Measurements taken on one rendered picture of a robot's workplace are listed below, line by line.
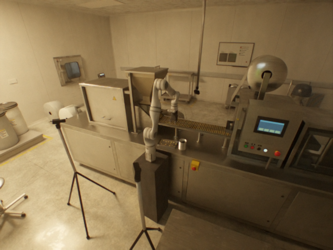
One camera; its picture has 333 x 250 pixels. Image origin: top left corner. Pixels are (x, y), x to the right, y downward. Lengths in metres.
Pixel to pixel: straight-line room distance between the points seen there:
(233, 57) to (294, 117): 4.06
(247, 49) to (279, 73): 3.77
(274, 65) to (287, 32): 3.89
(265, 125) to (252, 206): 0.88
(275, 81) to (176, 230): 1.31
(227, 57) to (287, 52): 1.49
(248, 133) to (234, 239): 0.73
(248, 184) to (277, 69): 0.99
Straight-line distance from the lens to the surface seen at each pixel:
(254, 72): 1.46
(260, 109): 1.26
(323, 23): 5.54
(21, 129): 4.23
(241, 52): 5.21
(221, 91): 5.40
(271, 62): 1.47
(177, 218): 1.24
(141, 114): 1.84
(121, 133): 1.95
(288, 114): 1.30
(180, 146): 1.59
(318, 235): 2.15
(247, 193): 1.72
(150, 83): 1.63
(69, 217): 2.34
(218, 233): 1.24
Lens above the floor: 1.77
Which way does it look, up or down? 28 degrees down
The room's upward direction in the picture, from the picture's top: straight up
